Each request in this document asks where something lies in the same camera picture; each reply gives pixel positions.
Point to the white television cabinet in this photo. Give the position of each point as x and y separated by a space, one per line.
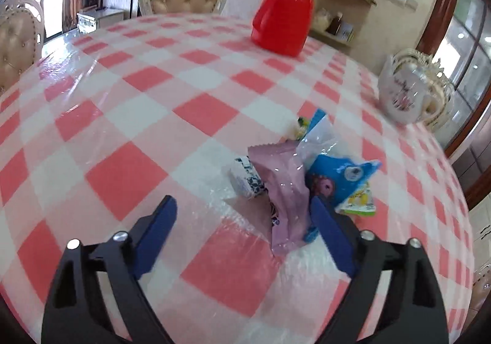
99 20

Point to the clear blue-edged snack packet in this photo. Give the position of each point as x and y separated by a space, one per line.
320 137

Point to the white floral teapot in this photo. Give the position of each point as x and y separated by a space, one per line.
402 91

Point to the white blue snack packet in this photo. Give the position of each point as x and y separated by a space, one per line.
245 177

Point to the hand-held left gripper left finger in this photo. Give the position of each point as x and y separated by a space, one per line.
161 229

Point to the green yellow snack packet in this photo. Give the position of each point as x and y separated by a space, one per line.
358 202

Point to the brown framed glass door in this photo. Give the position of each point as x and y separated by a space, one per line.
460 60

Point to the dark glass jar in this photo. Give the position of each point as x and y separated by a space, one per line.
336 24

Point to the blue cartoon snack packet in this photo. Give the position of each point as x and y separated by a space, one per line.
337 171

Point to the pink snack packet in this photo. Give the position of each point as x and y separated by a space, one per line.
284 190

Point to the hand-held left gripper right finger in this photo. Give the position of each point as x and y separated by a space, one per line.
330 229

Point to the red plastic jug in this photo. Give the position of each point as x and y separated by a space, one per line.
284 18

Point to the red white checked tablecloth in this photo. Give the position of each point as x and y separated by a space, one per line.
115 118

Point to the pale glass jar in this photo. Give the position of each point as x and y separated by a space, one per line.
322 20

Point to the cream tufted chair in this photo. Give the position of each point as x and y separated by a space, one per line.
441 91
17 45

